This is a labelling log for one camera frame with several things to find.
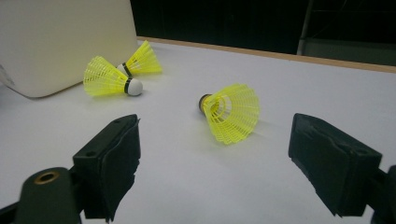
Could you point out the yellow plastic shuttlecock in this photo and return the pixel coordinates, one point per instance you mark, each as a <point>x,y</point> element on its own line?
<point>143,60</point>
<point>102,79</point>
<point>239,115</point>

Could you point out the white metal stand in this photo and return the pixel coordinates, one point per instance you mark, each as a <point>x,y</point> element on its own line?
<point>342,51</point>

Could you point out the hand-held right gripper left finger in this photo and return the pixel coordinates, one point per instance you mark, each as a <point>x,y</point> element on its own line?
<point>106,165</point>

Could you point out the white plastic storage bin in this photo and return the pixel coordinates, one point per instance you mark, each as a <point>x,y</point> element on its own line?
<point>62,40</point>

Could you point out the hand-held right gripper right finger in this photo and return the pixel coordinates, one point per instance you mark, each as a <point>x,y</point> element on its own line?
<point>336,168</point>

